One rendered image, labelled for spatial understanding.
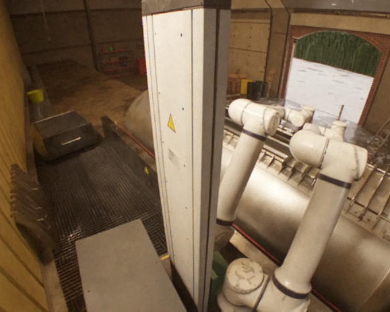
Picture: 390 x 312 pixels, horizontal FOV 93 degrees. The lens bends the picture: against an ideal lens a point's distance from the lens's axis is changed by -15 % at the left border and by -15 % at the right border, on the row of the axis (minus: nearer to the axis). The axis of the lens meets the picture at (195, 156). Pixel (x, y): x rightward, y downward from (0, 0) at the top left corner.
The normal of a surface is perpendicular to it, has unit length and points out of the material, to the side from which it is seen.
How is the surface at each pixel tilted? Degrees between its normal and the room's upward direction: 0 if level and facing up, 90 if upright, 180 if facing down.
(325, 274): 67
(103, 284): 0
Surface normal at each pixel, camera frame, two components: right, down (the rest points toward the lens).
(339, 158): -0.51, 0.01
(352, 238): -0.54, -0.40
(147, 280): 0.00, -0.84
